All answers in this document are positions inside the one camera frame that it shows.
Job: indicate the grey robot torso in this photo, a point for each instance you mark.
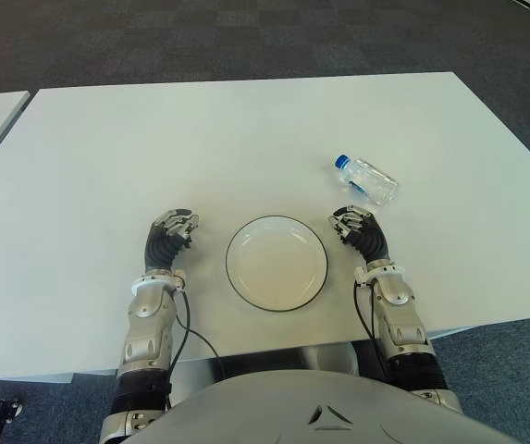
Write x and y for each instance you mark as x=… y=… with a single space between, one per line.
x=320 y=407

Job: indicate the white robot waist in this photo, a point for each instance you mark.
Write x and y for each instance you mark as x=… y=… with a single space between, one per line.
x=324 y=356

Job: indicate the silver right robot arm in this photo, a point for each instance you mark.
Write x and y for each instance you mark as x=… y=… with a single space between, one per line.
x=401 y=319

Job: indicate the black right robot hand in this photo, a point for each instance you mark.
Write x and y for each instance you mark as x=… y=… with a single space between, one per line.
x=370 y=238

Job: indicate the clear water bottle blue cap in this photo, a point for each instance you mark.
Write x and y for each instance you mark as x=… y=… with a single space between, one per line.
x=370 y=178

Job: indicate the white plate black rim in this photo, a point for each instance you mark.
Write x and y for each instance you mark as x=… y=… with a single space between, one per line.
x=276 y=266

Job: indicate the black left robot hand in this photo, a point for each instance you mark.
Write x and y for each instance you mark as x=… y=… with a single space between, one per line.
x=163 y=250

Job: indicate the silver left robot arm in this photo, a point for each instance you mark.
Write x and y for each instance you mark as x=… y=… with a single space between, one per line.
x=146 y=319

